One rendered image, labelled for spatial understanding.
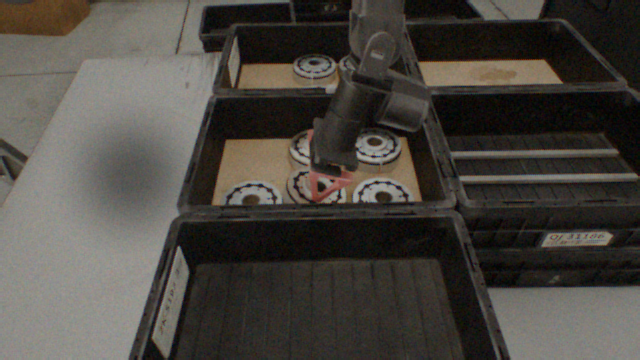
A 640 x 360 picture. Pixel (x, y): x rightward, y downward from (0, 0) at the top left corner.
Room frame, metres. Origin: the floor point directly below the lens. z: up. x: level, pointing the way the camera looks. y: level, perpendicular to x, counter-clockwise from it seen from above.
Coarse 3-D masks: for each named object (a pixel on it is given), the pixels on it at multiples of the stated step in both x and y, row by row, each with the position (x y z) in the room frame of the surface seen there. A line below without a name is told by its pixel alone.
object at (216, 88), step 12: (240, 24) 0.98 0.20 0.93; (252, 24) 0.98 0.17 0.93; (264, 24) 0.98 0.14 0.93; (276, 24) 0.98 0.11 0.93; (288, 24) 0.98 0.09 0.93; (300, 24) 0.98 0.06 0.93; (312, 24) 0.98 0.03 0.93; (324, 24) 0.98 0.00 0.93; (336, 24) 0.98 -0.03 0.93; (348, 24) 0.98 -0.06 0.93; (228, 36) 0.91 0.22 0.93; (228, 48) 0.86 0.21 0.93; (408, 60) 0.81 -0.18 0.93; (408, 72) 0.76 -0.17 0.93; (216, 84) 0.71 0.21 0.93
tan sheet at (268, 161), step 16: (240, 144) 0.65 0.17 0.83; (256, 144) 0.65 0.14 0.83; (272, 144) 0.65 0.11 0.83; (288, 144) 0.65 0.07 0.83; (224, 160) 0.60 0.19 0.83; (240, 160) 0.60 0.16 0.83; (256, 160) 0.60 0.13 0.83; (272, 160) 0.60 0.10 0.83; (288, 160) 0.60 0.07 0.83; (400, 160) 0.60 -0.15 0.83; (224, 176) 0.56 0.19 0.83; (240, 176) 0.56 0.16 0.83; (256, 176) 0.56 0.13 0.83; (272, 176) 0.56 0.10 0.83; (288, 176) 0.56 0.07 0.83; (368, 176) 0.56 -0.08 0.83; (384, 176) 0.56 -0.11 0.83; (400, 176) 0.56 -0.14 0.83; (224, 192) 0.52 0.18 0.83; (352, 192) 0.52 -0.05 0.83; (416, 192) 0.52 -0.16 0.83
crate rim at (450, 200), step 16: (224, 96) 0.67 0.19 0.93; (240, 96) 0.67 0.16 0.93; (256, 96) 0.67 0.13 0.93; (272, 96) 0.67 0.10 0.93; (288, 96) 0.67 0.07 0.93; (304, 96) 0.67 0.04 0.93; (320, 96) 0.67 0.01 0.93; (208, 112) 0.62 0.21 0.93; (208, 128) 0.58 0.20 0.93; (432, 144) 0.53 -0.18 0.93; (192, 160) 0.49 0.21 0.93; (432, 160) 0.50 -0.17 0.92; (192, 176) 0.46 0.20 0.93; (448, 176) 0.46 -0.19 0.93; (448, 192) 0.42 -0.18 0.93; (192, 208) 0.39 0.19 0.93; (208, 208) 0.39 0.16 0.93; (224, 208) 0.39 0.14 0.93; (240, 208) 0.39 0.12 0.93; (256, 208) 0.39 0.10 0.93; (272, 208) 0.39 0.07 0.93; (288, 208) 0.39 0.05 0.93; (304, 208) 0.39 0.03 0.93; (320, 208) 0.39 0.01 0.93; (336, 208) 0.39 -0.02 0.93; (352, 208) 0.39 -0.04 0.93; (368, 208) 0.39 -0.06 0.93; (384, 208) 0.39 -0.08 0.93; (400, 208) 0.39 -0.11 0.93; (416, 208) 0.39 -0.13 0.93; (432, 208) 0.39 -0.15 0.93; (448, 208) 0.39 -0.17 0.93
